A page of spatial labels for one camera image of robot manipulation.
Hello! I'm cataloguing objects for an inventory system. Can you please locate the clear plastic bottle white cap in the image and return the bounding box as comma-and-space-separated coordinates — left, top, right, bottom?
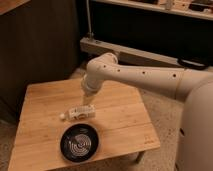
59, 105, 95, 121

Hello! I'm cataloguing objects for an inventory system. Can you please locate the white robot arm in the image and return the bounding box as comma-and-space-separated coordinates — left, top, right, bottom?
82, 53, 213, 171

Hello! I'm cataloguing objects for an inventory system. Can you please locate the black ceramic bowl white pattern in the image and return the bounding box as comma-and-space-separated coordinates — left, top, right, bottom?
60, 124, 99, 163

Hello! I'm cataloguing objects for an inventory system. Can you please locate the wooden table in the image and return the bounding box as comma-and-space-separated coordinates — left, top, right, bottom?
8, 79, 160, 171

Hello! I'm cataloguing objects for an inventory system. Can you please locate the metal pole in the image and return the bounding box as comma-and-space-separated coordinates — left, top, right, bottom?
86, 0, 94, 40

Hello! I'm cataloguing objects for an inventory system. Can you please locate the dark wooden cabinet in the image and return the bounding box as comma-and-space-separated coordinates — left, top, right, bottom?
0, 0, 79, 123

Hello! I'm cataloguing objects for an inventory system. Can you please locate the wooden shelf with items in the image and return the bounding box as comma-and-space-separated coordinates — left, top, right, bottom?
94, 0, 213, 21

